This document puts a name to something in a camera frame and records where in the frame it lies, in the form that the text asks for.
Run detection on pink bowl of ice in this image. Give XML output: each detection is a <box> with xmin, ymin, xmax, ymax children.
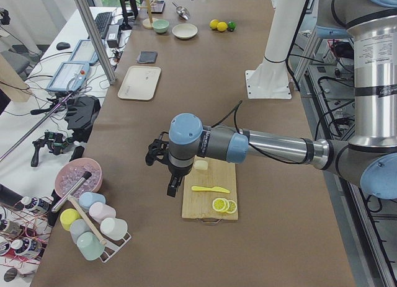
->
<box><xmin>55</xmin><ymin>157</ymin><xmax>102</xmax><ymax>198</ymax></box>

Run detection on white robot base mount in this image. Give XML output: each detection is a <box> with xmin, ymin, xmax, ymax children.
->
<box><xmin>246</xmin><ymin>0</ymin><xmax>309</xmax><ymax>100</ymax></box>

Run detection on aluminium frame post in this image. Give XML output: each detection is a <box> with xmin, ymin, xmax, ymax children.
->
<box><xmin>74</xmin><ymin>0</ymin><xmax>116</xmax><ymax>85</ymax></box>

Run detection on black computer mouse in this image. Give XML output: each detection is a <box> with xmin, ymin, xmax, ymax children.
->
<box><xmin>56</xmin><ymin>42</ymin><xmax>71</xmax><ymax>50</ymax></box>

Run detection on cream rabbit tray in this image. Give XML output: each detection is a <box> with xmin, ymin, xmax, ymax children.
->
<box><xmin>117</xmin><ymin>66</ymin><xmax>161</xmax><ymax>101</ymax></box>

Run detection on metal muddler black tip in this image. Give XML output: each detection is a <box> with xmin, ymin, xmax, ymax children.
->
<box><xmin>51</xmin><ymin>171</ymin><xmax>92</xmax><ymax>213</ymax></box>

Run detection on bamboo cutting board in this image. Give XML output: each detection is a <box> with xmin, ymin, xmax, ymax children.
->
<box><xmin>182</xmin><ymin>156</ymin><xmax>239</xmax><ymax>222</ymax></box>

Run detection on white cup rack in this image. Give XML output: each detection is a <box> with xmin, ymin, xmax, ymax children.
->
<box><xmin>67</xmin><ymin>196</ymin><xmax>132</xmax><ymax>263</ymax></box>

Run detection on green lime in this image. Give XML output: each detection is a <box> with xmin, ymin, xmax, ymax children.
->
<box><xmin>227</xmin><ymin>21</ymin><xmax>236</xmax><ymax>32</ymax></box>

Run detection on yellow cup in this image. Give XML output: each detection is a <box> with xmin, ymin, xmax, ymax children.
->
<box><xmin>60</xmin><ymin>208</ymin><xmax>81</xmax><ymax>231</ymax></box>

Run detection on green bowl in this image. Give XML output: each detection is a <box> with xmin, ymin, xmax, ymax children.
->
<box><xmin>152</xmin><ymin>19</ymin><xmax>170</xmax><ymax>34</ymax></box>

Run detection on yellow lemon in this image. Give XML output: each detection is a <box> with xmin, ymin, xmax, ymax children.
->
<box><xmin>216</xmin><ymin>21</ymin><xmax>228</xmax><ymax>32</ymax></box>
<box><xmin>209</xmin><ymin>19</ymin><xmax>220</xmax><ymax>30</ymax></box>

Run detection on grey folded cloth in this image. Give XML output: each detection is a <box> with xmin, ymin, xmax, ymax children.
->
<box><xmin>137</xmin><ymin>51</ymin><xmax>158</xmax><ymax>64</ymax></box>

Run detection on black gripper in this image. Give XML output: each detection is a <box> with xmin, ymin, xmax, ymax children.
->
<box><xmin>145</xmin><ymin>131</ymin><xmax>186</xmax><ymax>197</ymax></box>

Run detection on blue cup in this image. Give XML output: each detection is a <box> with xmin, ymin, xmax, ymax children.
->
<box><xmin>78</xmin><ymin>192</ymin><xmax>106</xmax><ymax>213</ymax></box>

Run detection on teach pendant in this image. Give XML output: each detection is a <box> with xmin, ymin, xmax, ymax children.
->
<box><xmin>69</xmin><ymin>39</ymin><xmax>99</xmax><ymax>66</ymax></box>
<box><xmin>46</xmin><ymin>61</ymin><xmax>90</xmax><ymax>92</ymax></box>

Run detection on mint green cup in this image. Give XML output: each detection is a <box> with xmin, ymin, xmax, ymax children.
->
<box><xmin>76</xmin><ymin>232</ymin><xmax>105</xmax><ymax>261</ymax></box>

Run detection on grey cup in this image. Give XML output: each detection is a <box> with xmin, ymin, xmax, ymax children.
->
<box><xmin>69</xmin><ymin>219</ymin><xmax>91</xmax><ymax>244</ymax></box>

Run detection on white cup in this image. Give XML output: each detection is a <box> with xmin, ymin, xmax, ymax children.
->
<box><xmin>100</xmin><ymin>218</ymin><xmax>128</xmax><ymax>241</ymax></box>

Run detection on metal scoop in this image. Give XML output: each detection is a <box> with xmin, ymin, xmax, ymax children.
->
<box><xmin>172</xmin><ymin>2</ymin><xmax>190</xmax><ymax>20</ymax></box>

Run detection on lemon slices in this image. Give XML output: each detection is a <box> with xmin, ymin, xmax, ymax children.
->
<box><xmin>212</xmin><ymin>198</ymin><xmax>238</xmax><ymax>214</ymax></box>

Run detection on cream round plate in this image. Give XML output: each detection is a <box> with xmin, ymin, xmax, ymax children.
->
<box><xmin>172</xmin><ymin>23</ymin><xmax>198</xmax><ymax>40</ymax></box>

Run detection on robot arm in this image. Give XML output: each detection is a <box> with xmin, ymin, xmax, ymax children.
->
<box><xmin>145</xmin><ymin>0</ymin><xmax>396</xmax><ymax>199</ymax></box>

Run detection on pale white bun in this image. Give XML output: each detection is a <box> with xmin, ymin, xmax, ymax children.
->
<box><xmin>193</xmin><ymin>160</ymin><xmax>208</xmax><ymax>170</ymax></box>

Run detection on black keyboard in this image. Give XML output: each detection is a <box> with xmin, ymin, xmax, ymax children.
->
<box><xmin>94</xmin><ymin>12</ymin><xmax>112</xmax><ymax>39</ymax></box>

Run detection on wooden stand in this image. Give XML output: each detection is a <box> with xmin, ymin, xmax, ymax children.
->
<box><xmin>141</xmin><ymin>0</ymin><xmax>153</xmax><ymax>29</ymax></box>

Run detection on yellow plastic knife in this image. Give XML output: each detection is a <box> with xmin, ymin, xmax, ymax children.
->
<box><xmin>191</xmin><ymin>185</ymin><xmax>230</xmax><ymax>194</ymax></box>

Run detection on pink cup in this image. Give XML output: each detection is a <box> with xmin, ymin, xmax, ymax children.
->
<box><xmin>89</xmin><ymin>201</ymin><xmax>116</xmax><ymax>223</ymax></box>

